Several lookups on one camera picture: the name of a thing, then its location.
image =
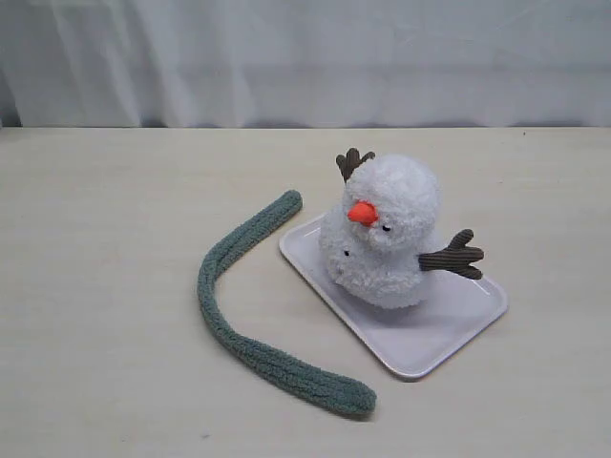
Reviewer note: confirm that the white plush snowman toy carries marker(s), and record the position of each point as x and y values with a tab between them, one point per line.
379	241

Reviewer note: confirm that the green fuzzy scarf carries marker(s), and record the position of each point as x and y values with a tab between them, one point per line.
329	391

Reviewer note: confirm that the white plastic tray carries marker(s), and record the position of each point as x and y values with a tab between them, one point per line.
409	342

